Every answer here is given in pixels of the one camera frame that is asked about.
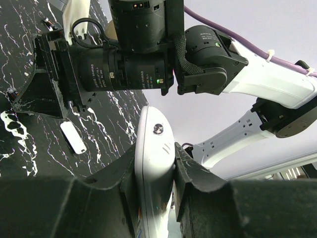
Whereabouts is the white remote control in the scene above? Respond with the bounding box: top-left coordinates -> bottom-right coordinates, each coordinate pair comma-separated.
134,106 -> 175,238

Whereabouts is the cream bowl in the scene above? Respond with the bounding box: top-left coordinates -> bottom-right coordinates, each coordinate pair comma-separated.
105,20 -> 117,41

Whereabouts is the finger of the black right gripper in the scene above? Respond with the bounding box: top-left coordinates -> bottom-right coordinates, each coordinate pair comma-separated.
12,68 -> 69,119
32,34 -> 62,82

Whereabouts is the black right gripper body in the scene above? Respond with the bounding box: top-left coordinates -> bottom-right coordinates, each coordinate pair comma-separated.
43,30 -> 96,112

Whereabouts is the black orange battery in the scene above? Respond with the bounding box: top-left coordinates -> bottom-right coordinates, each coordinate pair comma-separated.
43,18 -> 57,30
7,87 -> 19,102

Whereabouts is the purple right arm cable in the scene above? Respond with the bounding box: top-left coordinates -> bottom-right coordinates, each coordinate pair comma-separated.
183,5 -> 317,79

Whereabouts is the white battery cover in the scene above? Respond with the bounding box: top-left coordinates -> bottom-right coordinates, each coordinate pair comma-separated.
60,121 -> 87,155

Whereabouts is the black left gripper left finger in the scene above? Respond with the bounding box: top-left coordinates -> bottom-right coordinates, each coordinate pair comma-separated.
0,146 -> 139,238

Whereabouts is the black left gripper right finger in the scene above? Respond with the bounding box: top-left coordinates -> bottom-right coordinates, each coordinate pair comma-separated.
174,144 -> 317,238

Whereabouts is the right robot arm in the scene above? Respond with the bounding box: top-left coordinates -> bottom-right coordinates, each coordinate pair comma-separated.
12,0 -> 317,169

